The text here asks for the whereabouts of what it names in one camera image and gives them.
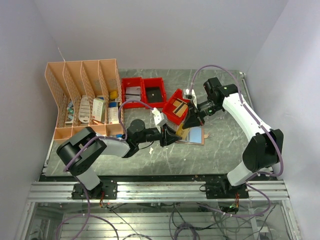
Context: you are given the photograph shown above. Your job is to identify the white oval package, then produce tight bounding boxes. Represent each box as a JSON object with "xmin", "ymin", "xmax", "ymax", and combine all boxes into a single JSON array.
[{"xmin": 78, "ymin": 95, "xmax": 91, "ymax": 125}]

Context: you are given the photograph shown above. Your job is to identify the aluminium frame rails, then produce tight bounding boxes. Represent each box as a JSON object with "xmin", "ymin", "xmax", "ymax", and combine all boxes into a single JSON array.
[{"xmin": 15, "ymin": 178, "xmax": 302, "ymax": 240}]

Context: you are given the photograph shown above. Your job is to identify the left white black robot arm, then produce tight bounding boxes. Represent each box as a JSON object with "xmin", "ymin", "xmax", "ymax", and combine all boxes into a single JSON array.
[{"xmin": 56, "ymin": 119, "xmax": 182, "ymax": 200}]

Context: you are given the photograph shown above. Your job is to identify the white black cards stack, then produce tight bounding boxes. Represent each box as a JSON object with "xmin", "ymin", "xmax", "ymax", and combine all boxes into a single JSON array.
[{"xmin": 124, "ymin": 86, "xmax": 141, "ymax": 101}]

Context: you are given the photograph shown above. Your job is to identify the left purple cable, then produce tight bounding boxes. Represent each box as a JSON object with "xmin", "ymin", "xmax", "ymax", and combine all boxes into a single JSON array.
[{"xmin": 54, "ymin": 99, "xmax": 157, "ymax": 240}]

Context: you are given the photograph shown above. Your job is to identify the yellow round object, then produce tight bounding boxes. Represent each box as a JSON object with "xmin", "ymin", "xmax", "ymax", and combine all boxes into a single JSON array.
[{"xmin": 109, "ymin": 91, "xmax": 119, "ymax": 101}]

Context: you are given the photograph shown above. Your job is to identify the white green box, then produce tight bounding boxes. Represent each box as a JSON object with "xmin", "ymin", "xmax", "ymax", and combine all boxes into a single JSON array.
[{"xmin": 92, "ymin": 98, "xmax": 106, "ymax": 123}]

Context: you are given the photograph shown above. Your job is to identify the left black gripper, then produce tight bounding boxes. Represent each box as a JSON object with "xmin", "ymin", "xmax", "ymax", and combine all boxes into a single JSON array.
[{"xmin": 136, "ymin": 124, "xmax": 183, "ymax": 148}]

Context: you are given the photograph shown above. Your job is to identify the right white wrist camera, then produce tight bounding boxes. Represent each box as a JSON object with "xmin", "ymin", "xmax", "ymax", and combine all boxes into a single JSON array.
[{"xmin": 182, "ymin": 88, "xmax": 197, "ymax": 106}]

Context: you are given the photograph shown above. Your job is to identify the gold VIP card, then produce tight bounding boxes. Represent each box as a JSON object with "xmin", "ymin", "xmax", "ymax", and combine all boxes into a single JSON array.
[{"xmin": 175, "ymin": 123, "xmax": 190, "ymax": 141}]

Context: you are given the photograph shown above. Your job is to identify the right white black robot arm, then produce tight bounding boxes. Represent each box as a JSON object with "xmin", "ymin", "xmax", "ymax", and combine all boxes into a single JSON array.
[{"xmin": 182, "ymin": 77, "xmax": 284, "ymax": 198}]

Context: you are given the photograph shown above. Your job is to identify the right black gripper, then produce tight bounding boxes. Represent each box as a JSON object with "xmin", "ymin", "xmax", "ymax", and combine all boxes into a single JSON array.
[{"xmin": 181, "ymin": 99, "xmax": 223, "ymax": 129}]

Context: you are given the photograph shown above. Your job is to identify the pink mesh desk organizer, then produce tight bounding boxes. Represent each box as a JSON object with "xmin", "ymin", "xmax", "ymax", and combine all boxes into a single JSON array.
[{"xmin": 45, "ymin": 58, "xmax": 124, "ymax": 144}]

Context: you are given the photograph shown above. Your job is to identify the brown leather card holder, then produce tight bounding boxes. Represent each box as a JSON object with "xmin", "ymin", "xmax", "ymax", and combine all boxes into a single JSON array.
[{"xmin": 177, "ymin": 127, "xmax": 205, "ymax": 146}]

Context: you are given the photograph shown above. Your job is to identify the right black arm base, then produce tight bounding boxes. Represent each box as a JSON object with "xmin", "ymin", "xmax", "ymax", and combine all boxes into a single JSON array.
[{"xmin": 199, "ymin": 180, "xmax": 249, "ymax": 199}]

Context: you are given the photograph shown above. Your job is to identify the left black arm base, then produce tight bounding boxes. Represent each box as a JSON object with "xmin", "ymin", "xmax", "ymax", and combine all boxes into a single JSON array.
[{"xmin": 71, "ymin": 181, "xmax": 118, "ymax": 200}]

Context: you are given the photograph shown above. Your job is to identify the gold cards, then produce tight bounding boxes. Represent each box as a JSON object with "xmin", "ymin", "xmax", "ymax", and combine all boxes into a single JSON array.
[{"xmin": 173, "ymin": 99, "xmax": 188, "ymax": 118}]

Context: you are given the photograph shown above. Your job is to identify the red plastic bin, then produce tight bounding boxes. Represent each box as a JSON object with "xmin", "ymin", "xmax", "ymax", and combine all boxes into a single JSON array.
[
  {"xmin": 121, "ymin": 77, "xmax": 146, "ymax": 109},
  {"xmin": 142, "ymin": 77, "xmax": 167, "ymax": 108},
  {"xmin": 162, "ymin": 88, "xmax": 190, "ymax": 125}
]

